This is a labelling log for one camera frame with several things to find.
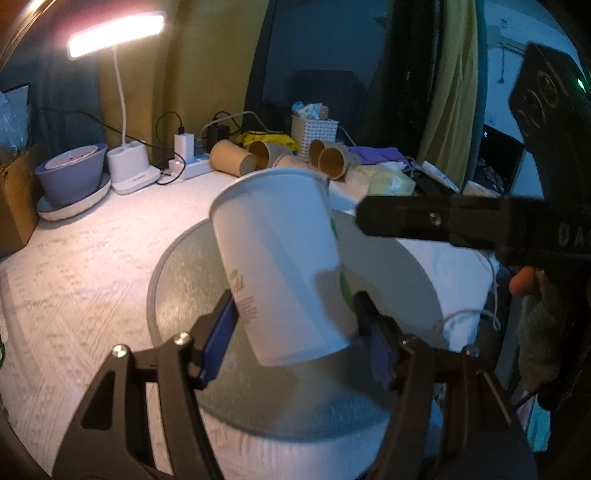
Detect brown cup rear right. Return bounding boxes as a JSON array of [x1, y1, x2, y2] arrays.
[[308, 139, 348, 168]]

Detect black power adapter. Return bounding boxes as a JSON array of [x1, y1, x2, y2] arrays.
[[205, 123, 230, 152]]

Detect round grey placemat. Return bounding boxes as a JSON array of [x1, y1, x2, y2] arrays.
[[146, 211, 448, 442]]

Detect white lace tablecloth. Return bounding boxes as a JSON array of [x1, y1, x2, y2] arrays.
[[1, 172, 499, 479]]

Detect brown cup front right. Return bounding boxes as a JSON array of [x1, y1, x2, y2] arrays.
[[318, 148, 360, 180]]

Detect white perforated basket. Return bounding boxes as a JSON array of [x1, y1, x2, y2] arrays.
[[290, 115, 339, 162]]

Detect dark monitor screen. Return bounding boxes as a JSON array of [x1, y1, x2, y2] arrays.
[[473, 125, 525, 195]]

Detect cardboard box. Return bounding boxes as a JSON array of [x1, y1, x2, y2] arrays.
[[0, 144, 47, 257]]

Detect yellow curtain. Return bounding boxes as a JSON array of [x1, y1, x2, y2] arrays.
[[98, 1, 487, 183]]

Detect grey patterned paper cup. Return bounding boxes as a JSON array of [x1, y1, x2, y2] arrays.
[[249, 140, 291, 170]]

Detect white scalloped plate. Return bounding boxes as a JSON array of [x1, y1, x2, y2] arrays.
[[36, 172, 112, 222]]

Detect floral brown paper cup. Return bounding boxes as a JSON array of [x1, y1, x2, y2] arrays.
[[272, 154, 329, 186]]

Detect pink inner bowl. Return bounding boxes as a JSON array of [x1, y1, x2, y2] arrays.
[[45, 145, 98, 170]]

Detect purple bowl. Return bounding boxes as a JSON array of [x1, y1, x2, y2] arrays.
[[34, 143, 107, 208]]

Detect yellow patterned pouch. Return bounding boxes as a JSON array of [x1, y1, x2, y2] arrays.
[[230, 131, 293, 150]]

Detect purple cloth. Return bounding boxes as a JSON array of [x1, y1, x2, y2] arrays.
[[349, 146, 407, 165]]

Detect yellow tissue pack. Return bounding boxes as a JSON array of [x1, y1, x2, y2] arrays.
[[356, 164, 416, 196]]

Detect white power strip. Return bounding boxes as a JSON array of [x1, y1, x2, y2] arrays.
[[165, 153, 212, 180]]

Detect white USB charger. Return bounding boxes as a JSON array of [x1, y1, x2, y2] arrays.
[[174, 133, 194, 165]]

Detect plain brown paper cup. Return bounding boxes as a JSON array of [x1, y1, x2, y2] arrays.
[[209, 140, 256, 177]]

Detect white desk lamp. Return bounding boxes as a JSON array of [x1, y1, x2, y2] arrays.
[[66, 11, 166, 195]]

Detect white paper cup green dots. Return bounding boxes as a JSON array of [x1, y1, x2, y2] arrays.
[[209, 169, 356, 366]]

